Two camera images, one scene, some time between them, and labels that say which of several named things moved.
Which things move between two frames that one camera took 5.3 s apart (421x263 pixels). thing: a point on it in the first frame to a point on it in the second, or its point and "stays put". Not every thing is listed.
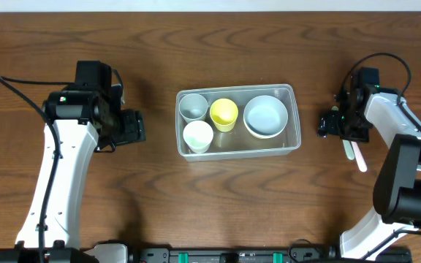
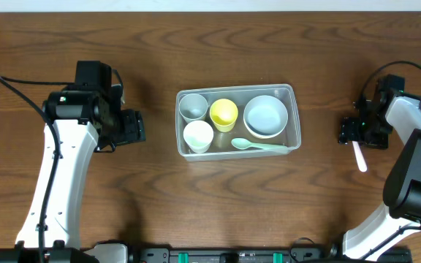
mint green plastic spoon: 347,144 to 244,144
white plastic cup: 198,136 stays put
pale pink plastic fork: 360,158 stays put
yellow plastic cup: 224,112 stays put
